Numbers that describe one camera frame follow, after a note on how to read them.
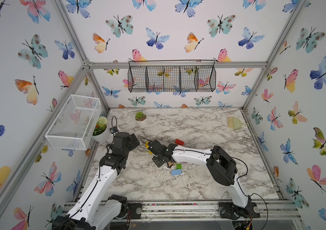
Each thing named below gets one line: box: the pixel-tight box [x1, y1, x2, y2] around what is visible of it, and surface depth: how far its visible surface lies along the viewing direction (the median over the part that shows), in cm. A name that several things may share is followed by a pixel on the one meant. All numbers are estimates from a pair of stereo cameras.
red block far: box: [174, 138, 185, 146], surface depth 103 cm
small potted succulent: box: [134, 111, 148, 127], surface depth 106 cm
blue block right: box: [171, 169, 182, 176], surface depth 89 cm
